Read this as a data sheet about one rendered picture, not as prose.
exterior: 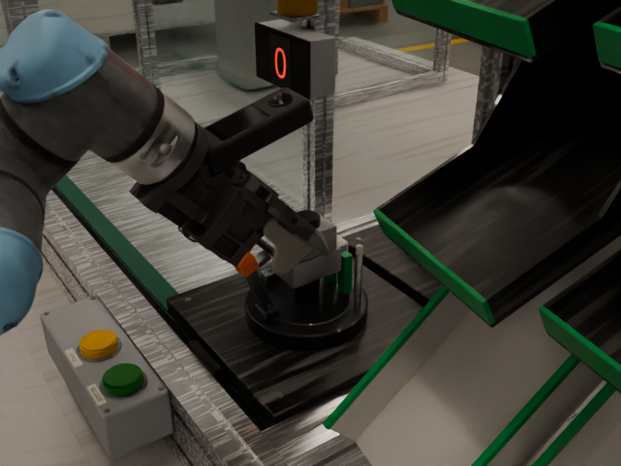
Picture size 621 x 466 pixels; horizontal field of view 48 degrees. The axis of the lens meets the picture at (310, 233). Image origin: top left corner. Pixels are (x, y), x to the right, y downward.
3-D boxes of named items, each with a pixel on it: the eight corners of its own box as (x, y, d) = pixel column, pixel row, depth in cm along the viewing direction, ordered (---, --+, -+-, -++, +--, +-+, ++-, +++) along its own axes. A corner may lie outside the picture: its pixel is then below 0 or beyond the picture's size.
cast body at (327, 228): (294, 289, 75) (292, 232, 72) (272, 272, 78) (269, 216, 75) (356, 265, 79) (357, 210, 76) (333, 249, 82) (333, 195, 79)
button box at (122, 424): (111, 462, 70) (102, 416, 67) (47, 353, 86) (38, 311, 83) (176, 434, 74) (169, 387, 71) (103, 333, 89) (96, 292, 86)
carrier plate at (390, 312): (273, 432, 67) (273, 414, 66) (166, 312, 85) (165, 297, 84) (454, 342, 79) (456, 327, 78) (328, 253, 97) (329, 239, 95)
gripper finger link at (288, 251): (300, 288, 75) (237, 244, 70) (334, 244, 75) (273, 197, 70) (313, 300, 73) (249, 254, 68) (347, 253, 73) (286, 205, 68)
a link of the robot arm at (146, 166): (140, 78, 62) (181, 103, 56) (177, 107, 65) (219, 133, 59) (90, 146, 62) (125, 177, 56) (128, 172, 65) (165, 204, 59)
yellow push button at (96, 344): (89, 371, 75) (86, 355, 74) (76, 350, 78) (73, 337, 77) (125, 357, 77) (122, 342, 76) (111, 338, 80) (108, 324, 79)
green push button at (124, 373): (113, 409, 70) (110, 393, 69) (99, 386, 73) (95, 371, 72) (151, 393, 72) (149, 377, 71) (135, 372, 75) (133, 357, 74)
